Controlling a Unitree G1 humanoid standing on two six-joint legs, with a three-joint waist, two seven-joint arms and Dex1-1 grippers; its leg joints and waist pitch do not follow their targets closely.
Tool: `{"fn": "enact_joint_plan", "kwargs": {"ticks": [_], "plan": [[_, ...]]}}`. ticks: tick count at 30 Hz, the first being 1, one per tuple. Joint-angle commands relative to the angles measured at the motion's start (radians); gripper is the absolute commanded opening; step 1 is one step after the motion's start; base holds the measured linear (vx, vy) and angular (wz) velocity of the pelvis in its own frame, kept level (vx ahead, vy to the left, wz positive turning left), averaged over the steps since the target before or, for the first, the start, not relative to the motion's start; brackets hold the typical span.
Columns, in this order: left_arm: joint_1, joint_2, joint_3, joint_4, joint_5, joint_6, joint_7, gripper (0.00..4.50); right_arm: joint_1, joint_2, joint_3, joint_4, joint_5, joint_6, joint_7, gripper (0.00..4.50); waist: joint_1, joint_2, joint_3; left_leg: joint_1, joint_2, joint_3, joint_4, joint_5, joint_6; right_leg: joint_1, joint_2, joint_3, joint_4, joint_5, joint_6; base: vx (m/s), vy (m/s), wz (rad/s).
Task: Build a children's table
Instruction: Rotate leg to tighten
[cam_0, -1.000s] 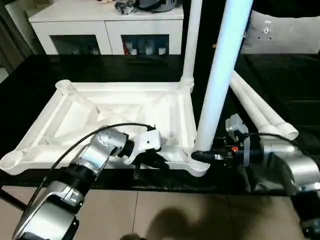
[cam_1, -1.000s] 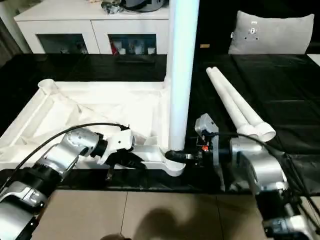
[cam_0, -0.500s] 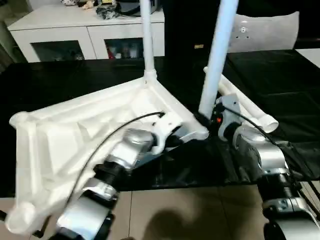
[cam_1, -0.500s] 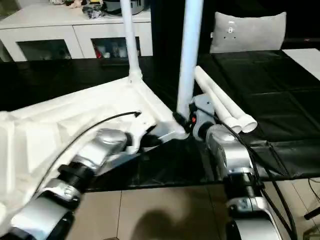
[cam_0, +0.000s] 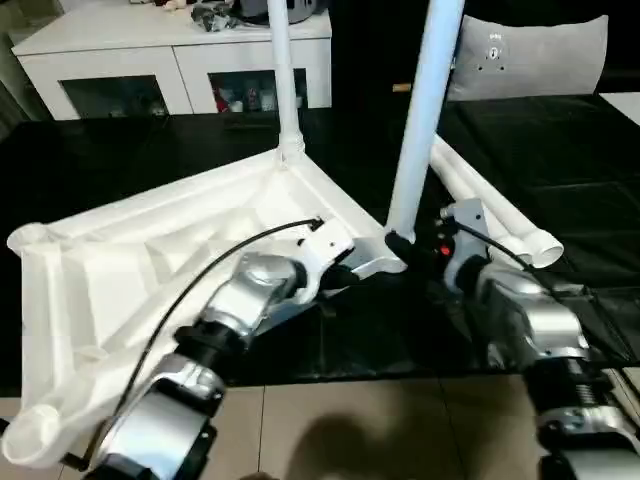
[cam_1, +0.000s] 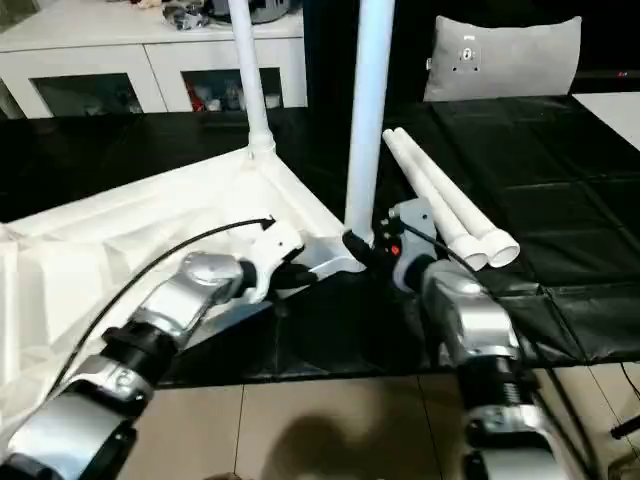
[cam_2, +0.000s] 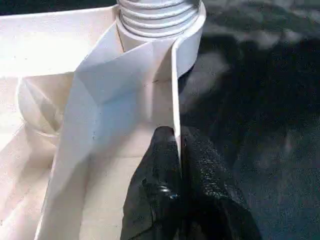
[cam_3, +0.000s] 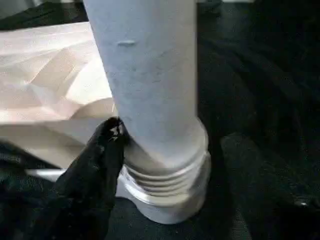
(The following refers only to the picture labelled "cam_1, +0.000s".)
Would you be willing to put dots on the white plastic table leg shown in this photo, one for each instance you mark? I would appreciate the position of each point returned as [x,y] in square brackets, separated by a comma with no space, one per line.
[252,75]
[460,195]
[430,200]
[367,125]

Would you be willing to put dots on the white plastic table top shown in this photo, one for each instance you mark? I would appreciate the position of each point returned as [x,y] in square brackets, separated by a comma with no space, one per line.
[125,225]

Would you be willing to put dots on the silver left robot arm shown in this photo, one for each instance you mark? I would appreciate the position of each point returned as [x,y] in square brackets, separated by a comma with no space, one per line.
[185,290]

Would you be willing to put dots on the black work mat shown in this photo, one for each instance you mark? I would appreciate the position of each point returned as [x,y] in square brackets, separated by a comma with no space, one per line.
[550,175]

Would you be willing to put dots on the small red box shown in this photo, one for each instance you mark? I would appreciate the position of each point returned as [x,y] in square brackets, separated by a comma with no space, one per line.
[194,97]

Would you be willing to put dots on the grey cushion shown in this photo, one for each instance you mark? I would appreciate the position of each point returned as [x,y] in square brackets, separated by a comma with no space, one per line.
[505,60]

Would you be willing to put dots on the grey helmet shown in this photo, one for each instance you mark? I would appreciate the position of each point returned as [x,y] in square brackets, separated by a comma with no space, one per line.
[270,11]

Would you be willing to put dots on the white flat board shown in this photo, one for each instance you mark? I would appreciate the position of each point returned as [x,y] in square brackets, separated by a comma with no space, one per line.
[612,115]

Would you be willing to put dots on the black clutter pile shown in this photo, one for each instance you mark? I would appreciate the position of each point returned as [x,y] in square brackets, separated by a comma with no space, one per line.
[187,17]

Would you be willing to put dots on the white glass-door cabinet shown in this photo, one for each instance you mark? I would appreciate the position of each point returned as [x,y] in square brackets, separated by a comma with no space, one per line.
[125,50]

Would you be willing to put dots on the black stand base bar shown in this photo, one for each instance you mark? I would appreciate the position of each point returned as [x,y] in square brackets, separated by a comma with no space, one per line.
[626,430]

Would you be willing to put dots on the beige plush toy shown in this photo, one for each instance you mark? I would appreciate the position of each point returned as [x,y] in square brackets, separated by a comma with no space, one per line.
[150,4]

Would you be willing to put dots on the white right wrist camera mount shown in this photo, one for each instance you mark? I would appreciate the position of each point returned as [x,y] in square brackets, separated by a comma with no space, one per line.
[417,220]

